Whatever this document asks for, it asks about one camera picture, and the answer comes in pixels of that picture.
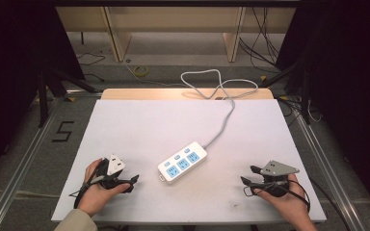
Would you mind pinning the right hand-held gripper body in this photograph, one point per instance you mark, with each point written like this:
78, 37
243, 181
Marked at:
277, 169

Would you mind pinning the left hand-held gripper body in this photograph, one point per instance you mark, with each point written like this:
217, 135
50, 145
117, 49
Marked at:
114, 165

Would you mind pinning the person's left hand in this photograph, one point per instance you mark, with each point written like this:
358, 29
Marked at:
93, 195

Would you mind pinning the person's right hand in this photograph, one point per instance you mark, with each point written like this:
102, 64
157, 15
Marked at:
290, 205

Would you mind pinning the white table mat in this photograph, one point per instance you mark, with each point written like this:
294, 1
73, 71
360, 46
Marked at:
147, 128

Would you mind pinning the white power strip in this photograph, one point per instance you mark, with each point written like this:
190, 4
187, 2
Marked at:
182, 163

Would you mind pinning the black metal stand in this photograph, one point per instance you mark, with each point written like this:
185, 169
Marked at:
305, 96
45, 96

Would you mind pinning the wooden table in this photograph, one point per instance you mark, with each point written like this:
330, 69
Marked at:
147, 93

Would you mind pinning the yellow tape roll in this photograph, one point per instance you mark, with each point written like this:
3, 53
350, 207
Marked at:
140, 71

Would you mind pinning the black curtain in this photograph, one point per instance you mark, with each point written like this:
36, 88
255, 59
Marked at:
350, 80
9, 80

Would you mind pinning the light wooden bench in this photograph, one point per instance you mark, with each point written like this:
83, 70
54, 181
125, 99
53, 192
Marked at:
176, 19

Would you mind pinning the aluminium floor rail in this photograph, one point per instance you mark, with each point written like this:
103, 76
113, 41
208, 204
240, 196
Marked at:
330, 173
19, 166

